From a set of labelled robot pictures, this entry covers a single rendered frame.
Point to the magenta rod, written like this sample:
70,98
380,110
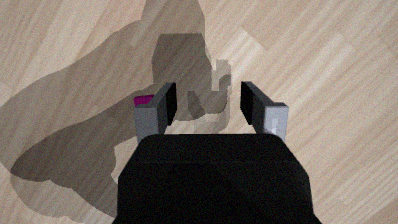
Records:
142,99

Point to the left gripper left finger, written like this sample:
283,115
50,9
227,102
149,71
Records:
154,117

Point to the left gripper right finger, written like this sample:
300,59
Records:
259,110

